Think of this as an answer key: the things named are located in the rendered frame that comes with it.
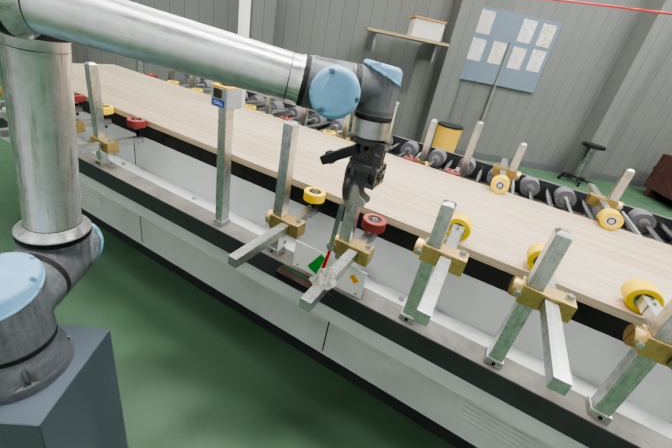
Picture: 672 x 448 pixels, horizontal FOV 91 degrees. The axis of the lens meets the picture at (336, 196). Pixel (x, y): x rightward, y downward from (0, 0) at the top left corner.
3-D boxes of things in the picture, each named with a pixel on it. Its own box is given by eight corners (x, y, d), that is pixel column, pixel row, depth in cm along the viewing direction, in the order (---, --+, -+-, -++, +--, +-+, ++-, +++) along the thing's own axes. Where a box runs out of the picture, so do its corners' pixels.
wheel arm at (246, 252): (236, 271, 90) (237, 258, 88) (226, 266, 91) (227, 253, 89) (317, 215, 126) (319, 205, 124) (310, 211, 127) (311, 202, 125)
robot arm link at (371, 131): (347, 115, 76) (364, 111, 84) (344, 136, 78) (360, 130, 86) (383, 125, 73) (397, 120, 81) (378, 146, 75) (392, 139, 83)
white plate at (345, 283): (359, 299, 104) (366, 274, 99) (291, 264, 113) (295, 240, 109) (360, 298, 104) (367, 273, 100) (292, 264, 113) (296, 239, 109)
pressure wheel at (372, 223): (373, 256, 109) (382, 227, 105) (352, 246, 112) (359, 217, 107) (382, 246, 116) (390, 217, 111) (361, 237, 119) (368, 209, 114)
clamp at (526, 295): (567, 325, 77) (578, 309, 75) (506, 299, 81) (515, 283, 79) (564, 310, 82) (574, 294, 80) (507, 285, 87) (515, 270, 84)
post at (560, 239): (491, 380, 92) (575, 236, 72) (478, 374, 93) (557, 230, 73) (492, 371, 95) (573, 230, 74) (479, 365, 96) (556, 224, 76)
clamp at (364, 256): (365, 267, 99) (369, 254, 97) (326, 249, 104) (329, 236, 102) (372, 259, 104) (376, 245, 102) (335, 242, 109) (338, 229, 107)
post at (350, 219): (335, 299, 110) (367, 165, 89) (326, 294, 111) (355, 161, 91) (340, 293, 113) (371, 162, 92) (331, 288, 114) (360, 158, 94)
